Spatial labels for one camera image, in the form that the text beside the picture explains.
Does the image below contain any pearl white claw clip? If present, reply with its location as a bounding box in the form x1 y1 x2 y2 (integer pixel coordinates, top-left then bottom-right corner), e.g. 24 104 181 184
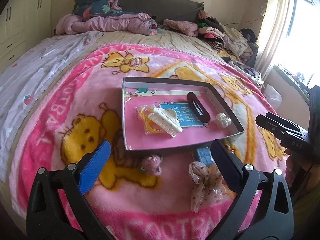
215 113 232 128

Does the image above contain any blue packet of hairpins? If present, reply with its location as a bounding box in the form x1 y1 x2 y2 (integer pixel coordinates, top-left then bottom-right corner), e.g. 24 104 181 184
193 147 215 167

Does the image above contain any dark brown snap clip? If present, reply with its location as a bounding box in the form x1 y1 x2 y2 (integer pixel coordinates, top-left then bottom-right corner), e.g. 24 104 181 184
187 92 210 124

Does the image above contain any cream plastic claw clip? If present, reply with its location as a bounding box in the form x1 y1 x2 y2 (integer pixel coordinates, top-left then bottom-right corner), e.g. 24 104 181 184
148 107 183 138

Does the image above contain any bag of yellow hair ties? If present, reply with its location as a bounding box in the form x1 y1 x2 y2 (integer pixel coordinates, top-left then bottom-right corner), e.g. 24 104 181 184
136 105 164 135

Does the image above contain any right hand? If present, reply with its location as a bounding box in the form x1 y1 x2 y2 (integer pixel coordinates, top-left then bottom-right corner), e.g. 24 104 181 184
285 149 319 192

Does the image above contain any white plastic bag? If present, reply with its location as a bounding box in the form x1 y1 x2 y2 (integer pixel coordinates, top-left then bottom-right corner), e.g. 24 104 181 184
263 84 283 111

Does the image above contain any pile of mixed clothes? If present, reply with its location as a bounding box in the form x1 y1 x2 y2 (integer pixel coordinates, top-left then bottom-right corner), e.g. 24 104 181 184
197 10 258 67

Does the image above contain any cream window curtain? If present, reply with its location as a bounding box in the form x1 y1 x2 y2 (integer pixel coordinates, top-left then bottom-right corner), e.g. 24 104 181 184
254 0 292 80

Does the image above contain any shallow cardboard box tray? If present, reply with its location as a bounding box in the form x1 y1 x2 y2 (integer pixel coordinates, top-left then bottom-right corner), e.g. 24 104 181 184
121 77 245 154

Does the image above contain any light grey printed sheet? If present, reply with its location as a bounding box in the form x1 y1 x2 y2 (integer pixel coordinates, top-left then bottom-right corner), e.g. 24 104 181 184
1 31 103 182

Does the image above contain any pink children's book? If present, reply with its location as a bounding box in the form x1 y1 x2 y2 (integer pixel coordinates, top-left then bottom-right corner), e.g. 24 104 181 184
123 87 236 151

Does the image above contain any folded pink sweater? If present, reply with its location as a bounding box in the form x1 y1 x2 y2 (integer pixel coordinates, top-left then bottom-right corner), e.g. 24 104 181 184
163 19 198 37

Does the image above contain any beige quilted bedspread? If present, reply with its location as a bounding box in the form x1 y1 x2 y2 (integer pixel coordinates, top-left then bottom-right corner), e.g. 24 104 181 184
89 28 226 63

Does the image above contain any dark grey headboard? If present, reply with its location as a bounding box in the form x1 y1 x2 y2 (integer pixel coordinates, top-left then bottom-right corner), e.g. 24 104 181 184
75 0 205 26

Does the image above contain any pink quilted jacket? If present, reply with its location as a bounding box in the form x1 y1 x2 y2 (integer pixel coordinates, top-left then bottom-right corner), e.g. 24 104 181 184
55 12 158 36

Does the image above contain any dark floral pillow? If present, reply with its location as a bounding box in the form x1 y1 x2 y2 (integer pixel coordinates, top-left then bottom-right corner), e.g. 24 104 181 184
73 0 123 19

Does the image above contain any pink fluffy hair tie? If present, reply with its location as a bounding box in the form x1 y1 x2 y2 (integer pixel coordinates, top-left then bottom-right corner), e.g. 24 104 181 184
140 154 163 177

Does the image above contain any cream wardrobe with handles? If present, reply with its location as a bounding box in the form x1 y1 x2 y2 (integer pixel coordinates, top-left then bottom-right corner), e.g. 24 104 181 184
1 0 52 71

